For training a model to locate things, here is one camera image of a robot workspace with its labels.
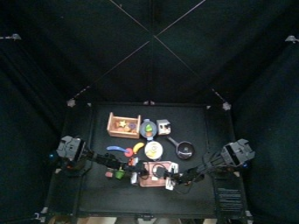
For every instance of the blue-grey toy pot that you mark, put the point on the blue-grey toy pot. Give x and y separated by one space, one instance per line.
143 128

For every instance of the small pink toy cube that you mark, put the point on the small pink toy cube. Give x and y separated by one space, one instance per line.
108 174

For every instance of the small toy frying pan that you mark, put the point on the small toy frying pan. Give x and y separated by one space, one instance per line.
184 150

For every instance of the yellow star toy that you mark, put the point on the yellow star toy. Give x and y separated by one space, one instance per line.
123 123

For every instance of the wooden toy crate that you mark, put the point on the wooden toy crate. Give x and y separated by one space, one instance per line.
112 129

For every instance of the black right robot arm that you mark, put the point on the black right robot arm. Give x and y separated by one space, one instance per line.
229 156

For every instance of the yellow toy banana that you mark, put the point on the yellow toy banana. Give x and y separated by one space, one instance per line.
137 147

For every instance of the metal frame corner bracket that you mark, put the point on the metal frame corner bracket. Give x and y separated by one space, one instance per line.
291 38
148 102
225 106
70 102
13 37

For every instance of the orange toy piece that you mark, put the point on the orange toy piece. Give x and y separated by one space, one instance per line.
121 128

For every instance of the purple toy piece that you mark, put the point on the purple toy piece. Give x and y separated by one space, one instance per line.
132 126

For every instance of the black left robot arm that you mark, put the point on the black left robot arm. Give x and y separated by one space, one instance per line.
97 157

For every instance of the cream toy pot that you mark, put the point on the cream toy pot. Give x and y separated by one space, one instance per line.
153 150

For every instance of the green toy vegetable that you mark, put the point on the green toy vegetable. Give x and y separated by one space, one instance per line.
148 127

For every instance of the blue curved toy piece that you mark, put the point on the blue curved toy piece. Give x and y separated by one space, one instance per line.
114 148

